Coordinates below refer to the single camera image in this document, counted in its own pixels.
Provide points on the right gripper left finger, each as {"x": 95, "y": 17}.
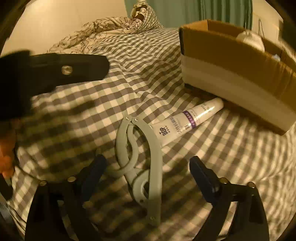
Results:
{"x": 45, "y": 218}

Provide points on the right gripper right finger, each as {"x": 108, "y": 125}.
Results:
{"x": 249, "y": 221}

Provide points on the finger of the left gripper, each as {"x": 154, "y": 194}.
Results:
{"x": 69, "y": 69}

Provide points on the white bunny figurine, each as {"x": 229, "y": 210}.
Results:
{"x": 252, "y": 39}

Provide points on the floral patterned blanket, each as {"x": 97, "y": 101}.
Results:
{"x": 82, "y": 41}

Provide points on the grey checked duvet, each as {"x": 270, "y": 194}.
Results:
{"x": 144, "y": 86}

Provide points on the checked pillow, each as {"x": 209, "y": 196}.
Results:
{"x": 144, "y": 18}

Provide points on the white toothpaste tube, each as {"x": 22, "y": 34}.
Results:
{"x": 176, "y": 126}

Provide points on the green curtain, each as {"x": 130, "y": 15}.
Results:
{"x": 176, "y": 13}

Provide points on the cardboard box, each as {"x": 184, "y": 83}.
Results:
{"x": 255, "y": 84}

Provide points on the blue white tissue pack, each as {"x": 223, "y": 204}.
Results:
{"x": 276, "y": 57}

